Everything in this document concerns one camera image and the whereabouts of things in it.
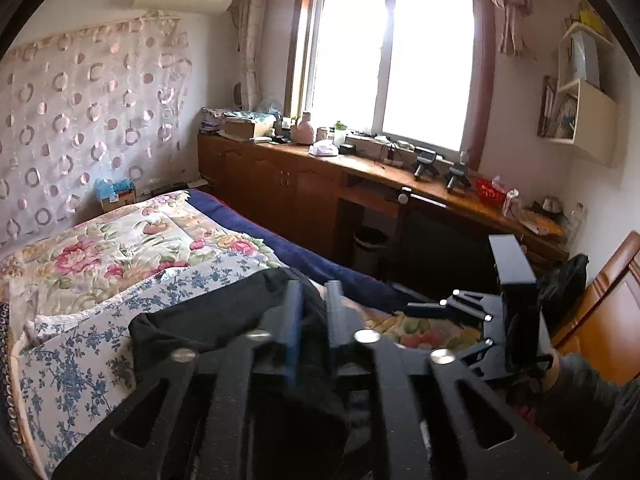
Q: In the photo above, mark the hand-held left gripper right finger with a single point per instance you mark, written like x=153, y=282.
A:
x=335, y=310

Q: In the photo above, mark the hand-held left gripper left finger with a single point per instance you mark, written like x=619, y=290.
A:
x=295, y=320

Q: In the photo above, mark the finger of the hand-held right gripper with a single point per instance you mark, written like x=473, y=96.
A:
x=450, y=302
x=482, y=357

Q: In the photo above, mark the black shirt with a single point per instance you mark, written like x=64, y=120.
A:
x=200, y=320

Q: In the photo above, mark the person's right forearm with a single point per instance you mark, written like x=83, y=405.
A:
x=590, y=405

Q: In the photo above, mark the black bag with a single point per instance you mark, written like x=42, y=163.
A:
x=562, y=282

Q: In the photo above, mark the black chair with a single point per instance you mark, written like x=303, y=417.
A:
x=450, y=245

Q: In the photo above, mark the navy blue blanket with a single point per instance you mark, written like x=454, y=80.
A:
x=280, y=255

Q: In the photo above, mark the grey trash bin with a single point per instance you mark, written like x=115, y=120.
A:
x=369, y=250

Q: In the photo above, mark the yellow packet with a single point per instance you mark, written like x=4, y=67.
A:
x=542, y=224

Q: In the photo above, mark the wooden bed headboard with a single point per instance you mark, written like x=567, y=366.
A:
x=610, y=310

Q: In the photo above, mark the clear plastic bottle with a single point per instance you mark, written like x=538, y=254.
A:
x=577, y=222

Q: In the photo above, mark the red basket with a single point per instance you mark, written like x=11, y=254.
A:
x=490, y=193

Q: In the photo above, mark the black stand device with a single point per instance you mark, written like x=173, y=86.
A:
x=425, y=165
x=457, y=176

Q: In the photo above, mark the wooden desk cabinet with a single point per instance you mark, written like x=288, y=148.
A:
x=260, y=180

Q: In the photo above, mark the white plastic bag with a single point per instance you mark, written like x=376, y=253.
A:
x=324, y=149

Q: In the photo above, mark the green capped bottle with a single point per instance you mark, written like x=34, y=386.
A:
x=340, y=135

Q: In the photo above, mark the floral blanket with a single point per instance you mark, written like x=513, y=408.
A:
x=125, y=255

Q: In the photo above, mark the flat cardboard box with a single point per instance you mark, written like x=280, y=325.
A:
x=247, y=127

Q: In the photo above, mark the cardboard box with blue packets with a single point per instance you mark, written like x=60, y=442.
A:
x=116, y=195

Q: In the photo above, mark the window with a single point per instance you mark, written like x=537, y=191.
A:
x=395, y=60

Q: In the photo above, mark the hanging patterned curtain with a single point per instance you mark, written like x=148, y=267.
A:
x=250, y=40

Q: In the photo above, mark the white wall shelf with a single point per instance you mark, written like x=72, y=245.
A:
x=585, y=110

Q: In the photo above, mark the circle patterned wall cloth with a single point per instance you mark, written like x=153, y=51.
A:
x=75, y=110

